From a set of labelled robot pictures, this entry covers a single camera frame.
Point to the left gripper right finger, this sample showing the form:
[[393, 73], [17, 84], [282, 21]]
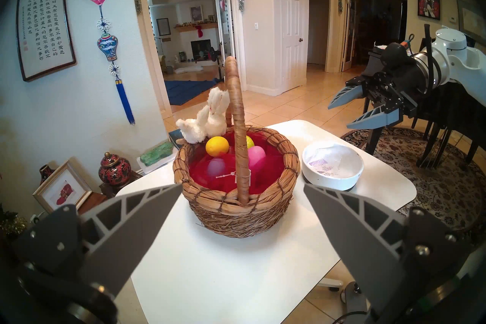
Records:
[[360, 236]]

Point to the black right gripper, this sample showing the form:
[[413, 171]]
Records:
[[398, 84]]

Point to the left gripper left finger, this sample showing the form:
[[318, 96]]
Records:
[[125, 228]]

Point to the purple easter egg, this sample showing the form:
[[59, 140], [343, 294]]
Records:
[[215, 168]]

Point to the pink easter egg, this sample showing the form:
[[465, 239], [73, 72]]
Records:
[[256, 157]]

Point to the green glitter easter egg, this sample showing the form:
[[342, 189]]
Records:
[[249, 141]]

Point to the yellow easter egg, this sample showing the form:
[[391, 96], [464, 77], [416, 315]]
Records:
[[217, 146]]

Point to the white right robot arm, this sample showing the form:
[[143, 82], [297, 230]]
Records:
[[463, 61]]

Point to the red shredded basket filling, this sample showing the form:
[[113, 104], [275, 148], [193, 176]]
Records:
[[269, 175]]

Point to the paper basket tag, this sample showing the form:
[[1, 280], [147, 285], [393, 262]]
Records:
[[243, 177]]

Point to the dark wood side table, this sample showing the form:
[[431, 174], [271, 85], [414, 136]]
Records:
[[95, 200]]

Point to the red cloisonne lidded jar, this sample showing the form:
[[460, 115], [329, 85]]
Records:
[[114, 169]]

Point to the white round bowl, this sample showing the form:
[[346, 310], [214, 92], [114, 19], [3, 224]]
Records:
[[332, 165]]

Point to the framed red shoe picture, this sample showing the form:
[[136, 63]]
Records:
[[62, 188]]

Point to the pale green patterned object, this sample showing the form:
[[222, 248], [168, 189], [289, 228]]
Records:
[[155, 152]]

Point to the large oriental floral rug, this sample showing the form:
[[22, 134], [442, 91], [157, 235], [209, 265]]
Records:
[[436, 175]]

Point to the small dark vase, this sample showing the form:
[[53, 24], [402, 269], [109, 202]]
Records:
[[45, 171]]

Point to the blue open box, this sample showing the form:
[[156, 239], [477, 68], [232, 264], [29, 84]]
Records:
[[175, 137]]

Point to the white panel door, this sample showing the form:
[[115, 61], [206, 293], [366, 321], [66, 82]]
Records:
[[292, 27]]

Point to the green tinsel stair garland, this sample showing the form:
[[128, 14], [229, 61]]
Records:
[[11, 224]]

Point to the red and black framed picture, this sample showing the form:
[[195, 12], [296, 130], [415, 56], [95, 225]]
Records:
[[429, 5]]

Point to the white plush bunny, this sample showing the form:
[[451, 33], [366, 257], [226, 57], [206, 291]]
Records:
[[214, 118]]

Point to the blue area rug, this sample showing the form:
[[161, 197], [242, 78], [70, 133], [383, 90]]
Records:
[[186, 89]]

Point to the black floor fan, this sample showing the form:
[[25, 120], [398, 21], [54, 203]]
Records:
[[215, 57]]

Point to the white glass french door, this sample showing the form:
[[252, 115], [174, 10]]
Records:
[[224, 19]]

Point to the white fluffy rug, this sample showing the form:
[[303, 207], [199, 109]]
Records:
[[188, 69]]

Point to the black fireplace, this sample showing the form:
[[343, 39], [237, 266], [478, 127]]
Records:
[[200, 49]]

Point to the red christmas stocking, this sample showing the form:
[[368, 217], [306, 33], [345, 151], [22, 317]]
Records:
[[199, 31]]

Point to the blue vase tassel hanging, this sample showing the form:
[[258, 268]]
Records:
[[108, 46]]

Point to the framed mantel painting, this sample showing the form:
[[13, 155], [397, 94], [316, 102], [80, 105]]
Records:
[[196, 13]]

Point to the small black framed picture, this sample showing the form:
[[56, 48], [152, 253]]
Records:
[[163, 26]]

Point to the framed Chinese calligraphy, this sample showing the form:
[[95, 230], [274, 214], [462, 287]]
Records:
[[43, 19]]

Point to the white table pedestal base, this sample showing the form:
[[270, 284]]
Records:
[[328, 283]]

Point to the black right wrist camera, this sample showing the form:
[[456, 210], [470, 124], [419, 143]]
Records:
[[395, 53]]

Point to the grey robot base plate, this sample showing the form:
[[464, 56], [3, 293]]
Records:
[[355, 300]]

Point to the large framed wall picture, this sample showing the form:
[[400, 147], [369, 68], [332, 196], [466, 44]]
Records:
[[471, 19]]

